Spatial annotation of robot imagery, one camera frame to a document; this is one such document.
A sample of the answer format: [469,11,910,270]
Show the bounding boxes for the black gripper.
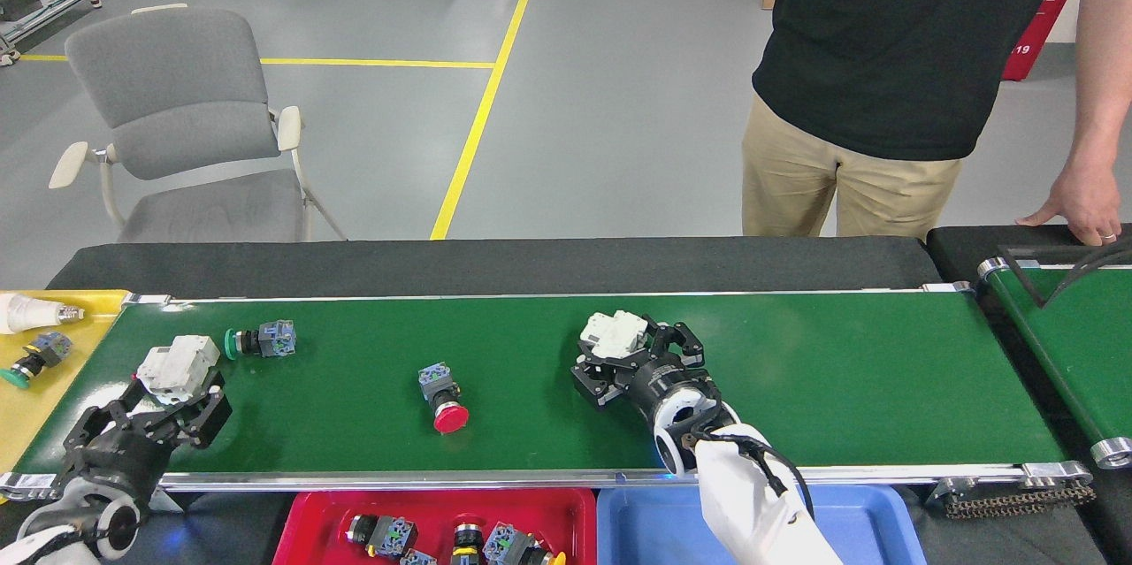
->
[62,371,234,501]
[570,318,721,426]

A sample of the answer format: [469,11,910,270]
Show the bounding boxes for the person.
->
[741,0,1132,246]

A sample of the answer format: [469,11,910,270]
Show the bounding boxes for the black cable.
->
[1045,236,1132,308]
[1045,240,1132,308]

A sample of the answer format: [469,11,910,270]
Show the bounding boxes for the blue plastic tray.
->
[597,484,928,565]

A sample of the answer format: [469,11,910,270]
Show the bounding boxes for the red plastic tray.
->
[285,487,598,565]

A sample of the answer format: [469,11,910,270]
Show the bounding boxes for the yellow push button switch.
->
[482,521,567,565]

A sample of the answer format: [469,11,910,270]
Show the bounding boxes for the black metal frame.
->
[997,243,1132,309]

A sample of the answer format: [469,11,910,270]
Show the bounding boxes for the person's left hand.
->
[1015,165,1124,246]

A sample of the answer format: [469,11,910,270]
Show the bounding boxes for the white light bulb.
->
[0,293,86,336]

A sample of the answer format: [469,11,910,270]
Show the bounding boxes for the white circuit breaker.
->
[578,309,651,363]
[135,334,222,407]

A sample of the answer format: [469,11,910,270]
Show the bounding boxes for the long green conveyor belt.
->
[0,280,1093,495]

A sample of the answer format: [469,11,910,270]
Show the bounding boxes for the grey padded chair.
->
[49,4,348,245]

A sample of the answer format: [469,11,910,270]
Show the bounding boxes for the short green conveyor belt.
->
[977,256,1132,469]

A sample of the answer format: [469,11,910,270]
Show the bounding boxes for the red fire extinguisher box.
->
[1001,0,1087,81]

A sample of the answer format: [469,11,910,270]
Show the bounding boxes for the black drive chain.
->
[933,477,1098,520]

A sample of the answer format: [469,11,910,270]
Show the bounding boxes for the yellow plastic tray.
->
[0,288,131,477]

